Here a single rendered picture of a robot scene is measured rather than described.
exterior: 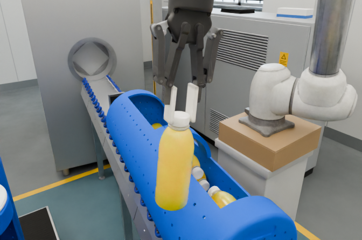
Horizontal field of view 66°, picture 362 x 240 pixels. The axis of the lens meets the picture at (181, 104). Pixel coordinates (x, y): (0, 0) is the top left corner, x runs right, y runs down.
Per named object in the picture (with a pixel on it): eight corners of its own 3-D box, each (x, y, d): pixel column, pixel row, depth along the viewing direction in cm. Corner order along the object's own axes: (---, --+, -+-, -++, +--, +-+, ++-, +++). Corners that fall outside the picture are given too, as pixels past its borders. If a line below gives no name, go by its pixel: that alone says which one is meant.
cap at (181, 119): (174, 127, 50) (175, 117, 49) (165, 118, 53) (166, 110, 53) (193, 124, 52) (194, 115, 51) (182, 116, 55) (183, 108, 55)
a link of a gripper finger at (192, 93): (187, 82, 52) (190, 82, 53) (184, 117, 55) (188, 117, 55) (195, 87, 50) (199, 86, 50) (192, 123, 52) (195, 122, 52)
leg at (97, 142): (104, 175, 268) (97, 116, 244) (105, 179, 263) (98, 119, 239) (98, 177, 266) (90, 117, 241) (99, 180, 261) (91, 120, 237)
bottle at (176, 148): (163, 218, 54) (171, 130, 48) (148, 196, 60) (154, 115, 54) (194, 208, 57) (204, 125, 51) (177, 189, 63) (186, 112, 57)
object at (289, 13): (283, 16, 234) (284, 7, 231) (312, 19, 217) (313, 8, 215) (276, 17, 226) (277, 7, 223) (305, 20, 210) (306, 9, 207)
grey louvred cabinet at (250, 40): (186, 103, 435) (187, 5, 379) (314, 172, 272) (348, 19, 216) (156, 111, 407) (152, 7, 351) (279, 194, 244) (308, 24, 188)
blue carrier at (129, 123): (159, 140, 146) (165, 88, 137) (282, 292, 73) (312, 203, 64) (104, 145, 133) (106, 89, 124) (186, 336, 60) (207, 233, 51)
